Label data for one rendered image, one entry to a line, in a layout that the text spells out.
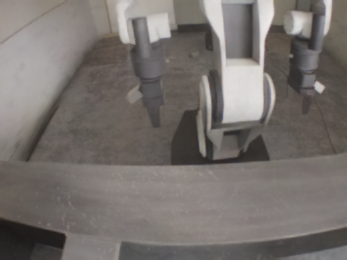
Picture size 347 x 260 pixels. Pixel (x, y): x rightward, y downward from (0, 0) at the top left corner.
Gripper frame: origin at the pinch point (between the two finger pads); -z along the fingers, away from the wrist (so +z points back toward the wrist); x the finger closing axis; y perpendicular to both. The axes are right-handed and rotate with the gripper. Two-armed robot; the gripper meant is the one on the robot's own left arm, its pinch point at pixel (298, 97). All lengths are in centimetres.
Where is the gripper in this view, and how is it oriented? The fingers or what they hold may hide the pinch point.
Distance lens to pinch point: 71.7
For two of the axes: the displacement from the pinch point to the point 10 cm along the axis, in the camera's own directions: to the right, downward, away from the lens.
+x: 0.0, 5.7, -8.2
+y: 9.9, -0.9, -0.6
